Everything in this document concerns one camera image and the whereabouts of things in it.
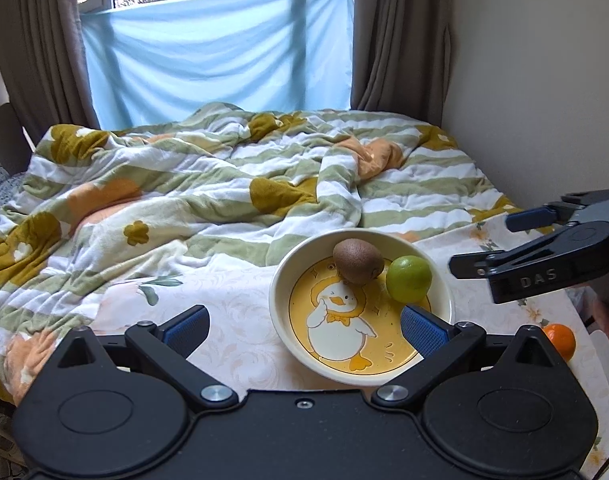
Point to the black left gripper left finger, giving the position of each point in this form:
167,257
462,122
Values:
162,351

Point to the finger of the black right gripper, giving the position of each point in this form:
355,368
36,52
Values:
579,251
573,207

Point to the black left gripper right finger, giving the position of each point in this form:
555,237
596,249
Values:
446,350

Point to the green lime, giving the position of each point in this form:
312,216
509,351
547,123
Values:
408,279

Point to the small orange mandarin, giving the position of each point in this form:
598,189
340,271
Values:
563,339

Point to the white floral tablecloth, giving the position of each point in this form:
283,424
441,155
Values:
272,331

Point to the cream duck pattern bowl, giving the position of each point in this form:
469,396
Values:
344,332

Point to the brown kiwi fruit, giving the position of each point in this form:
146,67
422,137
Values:
358,261

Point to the striped floral quilt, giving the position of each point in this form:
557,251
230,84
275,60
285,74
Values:
108,228

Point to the brown right curtain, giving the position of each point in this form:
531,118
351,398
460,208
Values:
401,57

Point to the brown curtain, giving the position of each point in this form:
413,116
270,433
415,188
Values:
401,57
43,64

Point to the grey bed headboard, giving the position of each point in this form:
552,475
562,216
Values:
15,151

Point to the light blue window sheet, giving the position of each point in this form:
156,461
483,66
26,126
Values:
159,62

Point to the brown left curtain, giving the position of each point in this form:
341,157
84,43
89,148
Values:
43,64

